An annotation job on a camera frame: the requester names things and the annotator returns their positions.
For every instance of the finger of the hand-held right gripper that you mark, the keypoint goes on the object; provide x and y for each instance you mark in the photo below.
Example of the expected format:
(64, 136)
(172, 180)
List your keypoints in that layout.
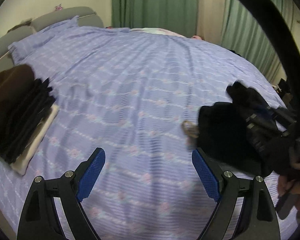
(258, 123)

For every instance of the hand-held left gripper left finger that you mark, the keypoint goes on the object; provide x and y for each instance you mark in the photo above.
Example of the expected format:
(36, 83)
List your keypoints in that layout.
(91, 172)

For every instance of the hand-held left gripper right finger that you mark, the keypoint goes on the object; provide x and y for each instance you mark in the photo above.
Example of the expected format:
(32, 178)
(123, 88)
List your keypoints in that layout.
(207, 175)

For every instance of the black pants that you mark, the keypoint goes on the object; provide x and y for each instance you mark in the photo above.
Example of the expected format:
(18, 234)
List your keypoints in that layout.
(222, 135)

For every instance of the person's right hand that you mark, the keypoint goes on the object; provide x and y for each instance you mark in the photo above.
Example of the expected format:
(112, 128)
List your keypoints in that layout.
(291, 180)

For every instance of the dark furniture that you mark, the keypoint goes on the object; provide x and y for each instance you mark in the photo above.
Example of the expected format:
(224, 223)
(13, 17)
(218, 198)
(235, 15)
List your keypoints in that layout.
(285, 87)

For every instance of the cream folded cloth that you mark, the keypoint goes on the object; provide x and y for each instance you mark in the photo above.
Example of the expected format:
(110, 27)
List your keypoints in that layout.
(36, 142)

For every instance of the dark grey slipper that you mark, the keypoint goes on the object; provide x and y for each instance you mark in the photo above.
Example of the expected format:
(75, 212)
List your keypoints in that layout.
(287, 205)

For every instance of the black folded clothes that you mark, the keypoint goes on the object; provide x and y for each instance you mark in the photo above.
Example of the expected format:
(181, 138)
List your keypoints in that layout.
(20, 120)

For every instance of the green curtain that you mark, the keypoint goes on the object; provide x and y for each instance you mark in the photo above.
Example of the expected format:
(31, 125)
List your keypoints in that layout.
(252, 35)
(155, 3)

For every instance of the purple patterned bed sheet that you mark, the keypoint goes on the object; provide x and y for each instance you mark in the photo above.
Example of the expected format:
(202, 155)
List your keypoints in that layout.
(140, 92)

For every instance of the black curved tube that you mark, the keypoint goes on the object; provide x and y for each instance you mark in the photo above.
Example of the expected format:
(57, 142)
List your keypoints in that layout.
(277, 27)

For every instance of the brown folded garment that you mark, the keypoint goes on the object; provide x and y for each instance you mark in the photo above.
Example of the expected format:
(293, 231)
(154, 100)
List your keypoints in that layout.
(11, 78)

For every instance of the pink and white pillow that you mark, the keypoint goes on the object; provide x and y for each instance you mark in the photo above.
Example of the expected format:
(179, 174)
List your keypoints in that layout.
(162, 31)

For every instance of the purple pillow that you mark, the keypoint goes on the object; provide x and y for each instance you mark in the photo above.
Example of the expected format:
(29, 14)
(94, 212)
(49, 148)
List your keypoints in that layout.
(40, 40)

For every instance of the grey bed headboard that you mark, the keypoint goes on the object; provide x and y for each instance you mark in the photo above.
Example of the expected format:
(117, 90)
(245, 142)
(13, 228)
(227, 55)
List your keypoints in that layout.
(65, 15)

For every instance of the small pink object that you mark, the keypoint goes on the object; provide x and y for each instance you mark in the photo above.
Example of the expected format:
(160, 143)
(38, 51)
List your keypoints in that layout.
(58, 7)

